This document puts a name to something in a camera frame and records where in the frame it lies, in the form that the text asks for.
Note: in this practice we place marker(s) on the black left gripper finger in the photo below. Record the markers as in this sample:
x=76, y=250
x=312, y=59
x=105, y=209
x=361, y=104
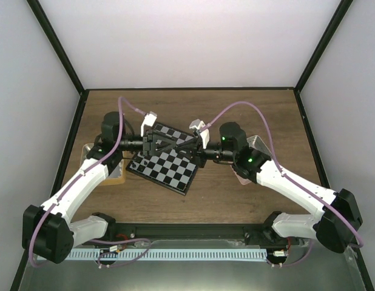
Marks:
x=160, y=148
x=162, y=141

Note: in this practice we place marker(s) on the black and white chessboard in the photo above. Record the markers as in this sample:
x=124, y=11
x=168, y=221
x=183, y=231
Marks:
x=170, y=170

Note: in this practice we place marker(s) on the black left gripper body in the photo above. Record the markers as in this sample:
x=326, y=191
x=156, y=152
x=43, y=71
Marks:
x=147, y=147

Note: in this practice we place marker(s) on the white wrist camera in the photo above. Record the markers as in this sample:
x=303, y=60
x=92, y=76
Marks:
x=199, y=127
x=148, y=121

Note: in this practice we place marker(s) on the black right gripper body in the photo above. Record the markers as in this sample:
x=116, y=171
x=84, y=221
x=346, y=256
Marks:
x=201, y=160

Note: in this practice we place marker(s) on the orange rimmed metal tray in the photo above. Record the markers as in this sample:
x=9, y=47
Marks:
x=118, y=176

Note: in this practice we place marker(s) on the light blue slotted cable duct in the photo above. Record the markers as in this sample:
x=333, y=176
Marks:
x=258, y=255

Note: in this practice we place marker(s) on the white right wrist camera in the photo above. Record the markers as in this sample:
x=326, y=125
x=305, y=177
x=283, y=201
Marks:
x=199, y=127

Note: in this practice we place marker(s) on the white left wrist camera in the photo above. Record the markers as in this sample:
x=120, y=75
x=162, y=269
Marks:
x=148, y=121

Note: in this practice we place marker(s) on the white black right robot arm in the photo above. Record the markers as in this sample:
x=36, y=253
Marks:
x=332, y=217

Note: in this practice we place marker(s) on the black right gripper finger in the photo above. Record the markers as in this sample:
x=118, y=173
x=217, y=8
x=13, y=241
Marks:
x=187, y=143
x=188, y=151

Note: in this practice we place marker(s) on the pink rimmed metal tray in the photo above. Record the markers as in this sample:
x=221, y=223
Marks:
x=249, y=161

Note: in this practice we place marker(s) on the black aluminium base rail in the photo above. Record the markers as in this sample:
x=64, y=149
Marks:
x=249, y=234

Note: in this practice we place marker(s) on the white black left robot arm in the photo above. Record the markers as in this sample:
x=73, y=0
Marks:
x=48, y=230

